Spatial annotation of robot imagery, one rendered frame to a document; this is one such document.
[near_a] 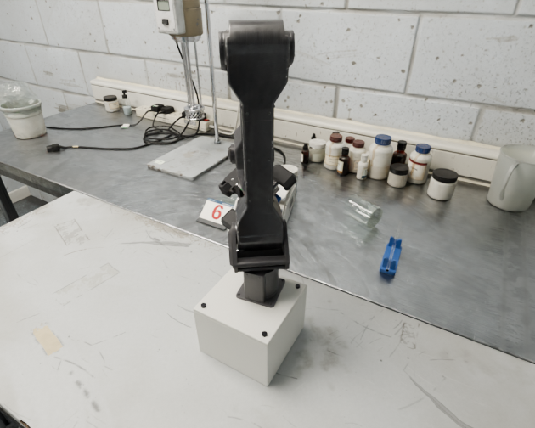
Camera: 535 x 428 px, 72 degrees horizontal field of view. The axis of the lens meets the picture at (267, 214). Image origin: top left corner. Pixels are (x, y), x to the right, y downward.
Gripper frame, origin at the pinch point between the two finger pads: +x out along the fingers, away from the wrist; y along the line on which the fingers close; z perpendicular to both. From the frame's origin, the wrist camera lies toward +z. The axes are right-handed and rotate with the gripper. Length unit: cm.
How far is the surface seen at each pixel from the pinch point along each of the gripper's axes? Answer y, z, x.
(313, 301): 8.8, -22.3, -1.0
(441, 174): -45, -24, 17
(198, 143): -16, 53, 32
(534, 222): -48, -49, 20
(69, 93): -4, 160, 59
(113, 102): -11, 113, 43
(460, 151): -59, -24, 22
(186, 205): 8.4, 23.9, 12.5
